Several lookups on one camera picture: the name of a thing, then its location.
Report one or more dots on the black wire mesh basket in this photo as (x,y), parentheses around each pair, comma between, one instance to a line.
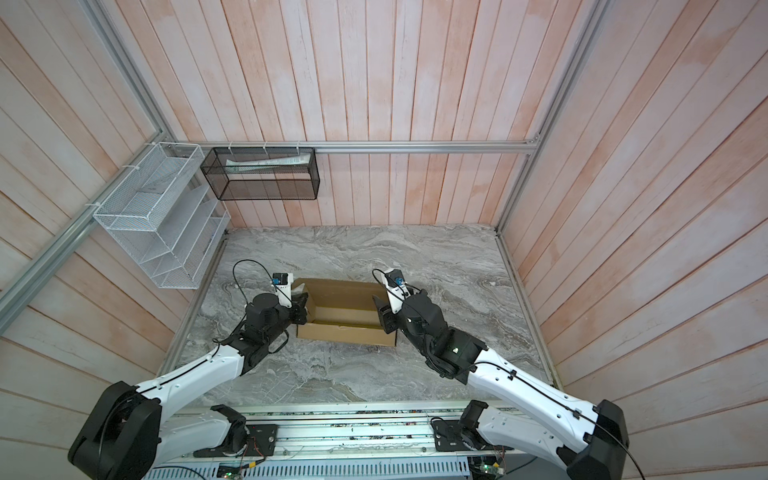
(254,187)

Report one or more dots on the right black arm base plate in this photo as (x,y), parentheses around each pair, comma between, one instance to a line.
(451,436)

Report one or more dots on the white paper in basket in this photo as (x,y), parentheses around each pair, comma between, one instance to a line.
(282,165)

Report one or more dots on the white wire mesh shelf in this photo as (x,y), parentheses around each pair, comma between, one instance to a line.
(169,225)

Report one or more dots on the brown cardboard box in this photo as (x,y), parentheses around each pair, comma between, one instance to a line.
(342,312)

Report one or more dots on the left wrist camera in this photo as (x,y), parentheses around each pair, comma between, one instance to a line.
(282,283)

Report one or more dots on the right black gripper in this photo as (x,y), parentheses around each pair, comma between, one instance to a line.
(387,316)

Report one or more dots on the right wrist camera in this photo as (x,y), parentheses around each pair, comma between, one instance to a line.
(394,285)

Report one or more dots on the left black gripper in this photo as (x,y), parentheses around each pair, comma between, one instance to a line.
(298,305)

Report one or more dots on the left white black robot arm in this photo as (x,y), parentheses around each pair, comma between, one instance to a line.
(134,428)

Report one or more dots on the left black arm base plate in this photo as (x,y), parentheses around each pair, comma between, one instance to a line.
(255,440)

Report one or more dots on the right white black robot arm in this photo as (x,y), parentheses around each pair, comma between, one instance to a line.
(586,440)

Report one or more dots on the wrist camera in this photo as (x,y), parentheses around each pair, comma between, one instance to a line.
(394,285)
(282,283)

